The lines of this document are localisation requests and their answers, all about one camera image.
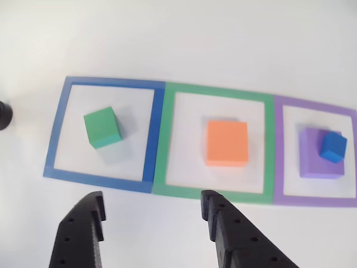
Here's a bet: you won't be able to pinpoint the orange block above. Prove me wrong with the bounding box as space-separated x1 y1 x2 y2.
205 119 249 168

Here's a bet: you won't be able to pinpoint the large purple block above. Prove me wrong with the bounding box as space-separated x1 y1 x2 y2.
298 127 345 179

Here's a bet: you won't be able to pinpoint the green block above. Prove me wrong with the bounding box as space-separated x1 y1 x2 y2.
83 106 123 150

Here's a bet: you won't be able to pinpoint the small blue block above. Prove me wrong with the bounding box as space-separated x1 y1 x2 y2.
320 131 348 164

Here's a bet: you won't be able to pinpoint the black tripod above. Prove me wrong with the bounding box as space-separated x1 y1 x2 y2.
0 100 14 132

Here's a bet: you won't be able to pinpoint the purple square frame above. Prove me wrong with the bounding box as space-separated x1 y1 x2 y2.
272 94 357 209

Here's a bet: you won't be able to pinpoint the green square frame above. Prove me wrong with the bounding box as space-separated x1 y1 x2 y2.
152 81 276 204

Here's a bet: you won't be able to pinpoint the blue square frame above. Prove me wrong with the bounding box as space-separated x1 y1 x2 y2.
42 76 167 194

